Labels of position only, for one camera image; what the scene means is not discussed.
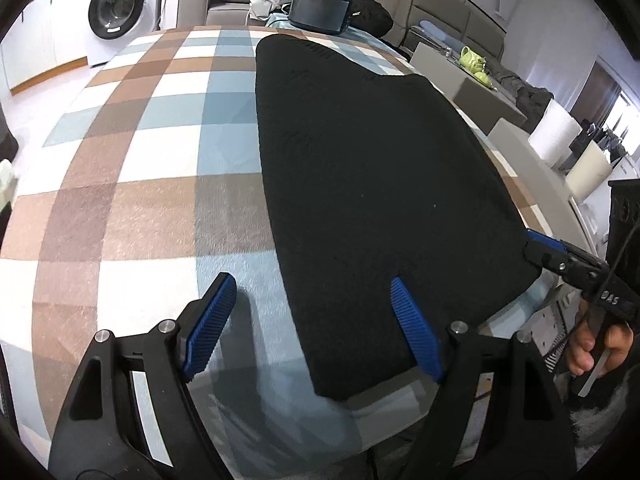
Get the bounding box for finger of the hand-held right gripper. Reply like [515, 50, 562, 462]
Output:
[525, 229, 602, 272]
[523, 243, 597, 292]

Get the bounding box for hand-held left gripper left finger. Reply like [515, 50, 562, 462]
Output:
[47, 272, 238, 480]

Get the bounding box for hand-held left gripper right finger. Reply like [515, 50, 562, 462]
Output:
[390, 275, 577, 480]

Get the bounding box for dark grey clothes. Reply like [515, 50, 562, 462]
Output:
[492, 69, 557, 122]

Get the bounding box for light grey clothes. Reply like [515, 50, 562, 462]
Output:
[249, 0, 294, 19]

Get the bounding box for person's right hand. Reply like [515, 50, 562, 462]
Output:
[567, 309, 634, 378]

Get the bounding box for low grey side table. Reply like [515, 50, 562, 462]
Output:
[486, 117, 602, 262]

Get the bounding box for white container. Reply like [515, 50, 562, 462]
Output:
[564, 139, 614, 202]

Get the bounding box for white paper towel roll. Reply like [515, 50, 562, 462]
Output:
[528, 99, 584, 169]

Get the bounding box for tall grey side table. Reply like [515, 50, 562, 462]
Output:
[409, 39, 529, 134]

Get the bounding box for checked blanket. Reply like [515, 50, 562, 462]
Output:
[0, 25, 552, 480]

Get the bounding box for white curtain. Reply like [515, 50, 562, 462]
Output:
[504, 0, 609, 112]

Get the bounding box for blue pillow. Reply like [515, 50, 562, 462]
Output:
[419, 19, 452, 42]

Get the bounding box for black jacket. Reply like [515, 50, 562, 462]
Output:
[281, 0, 397, 37]

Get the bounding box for grey sofa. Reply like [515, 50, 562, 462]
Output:
[176, 0, 556, 123]

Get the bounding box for black rice cooker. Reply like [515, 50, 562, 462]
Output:
[289, 0, 354, 37]

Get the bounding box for white washing machine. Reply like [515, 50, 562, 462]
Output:
[82, 0, 169, 69]

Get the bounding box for white lower cabinets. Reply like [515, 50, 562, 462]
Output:
[0, 0, 92, 97]

